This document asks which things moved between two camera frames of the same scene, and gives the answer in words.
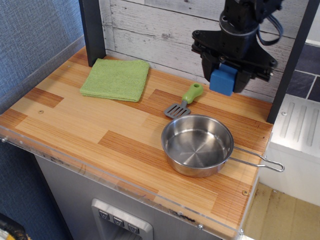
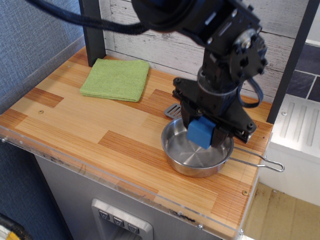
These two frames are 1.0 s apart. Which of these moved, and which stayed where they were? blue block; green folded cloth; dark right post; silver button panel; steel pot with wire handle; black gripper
Moved: black gripper; blue block
Stayed: dark right post; steel pot with wire handle; green folded cloth; silver button panel
